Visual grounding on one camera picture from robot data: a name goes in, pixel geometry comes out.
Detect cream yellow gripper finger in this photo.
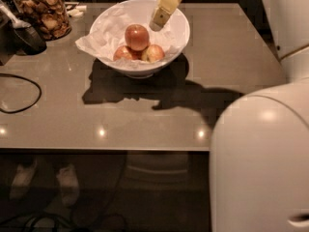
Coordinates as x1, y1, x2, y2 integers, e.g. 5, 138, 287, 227
149, 0, 182, 32

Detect red apple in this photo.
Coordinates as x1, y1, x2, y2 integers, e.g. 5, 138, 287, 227
141, 44, 165, 63
125, 24, 150, 51
113, 45, 140, 61

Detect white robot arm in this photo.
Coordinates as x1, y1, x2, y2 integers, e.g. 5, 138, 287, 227
202, 0, 309, 232

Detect white ceramic bowl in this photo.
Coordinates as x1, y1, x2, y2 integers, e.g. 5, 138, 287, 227
89, 0, 191, 79

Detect small white items behind bowl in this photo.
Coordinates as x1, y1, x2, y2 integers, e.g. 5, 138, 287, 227
66, 4, 87, 17

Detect glass jar of dried chips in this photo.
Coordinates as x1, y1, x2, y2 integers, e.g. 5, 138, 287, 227
14, 0, 71, 41

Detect black cable on table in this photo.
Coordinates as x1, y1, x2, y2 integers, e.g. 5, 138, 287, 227
0, 72, 43, 115

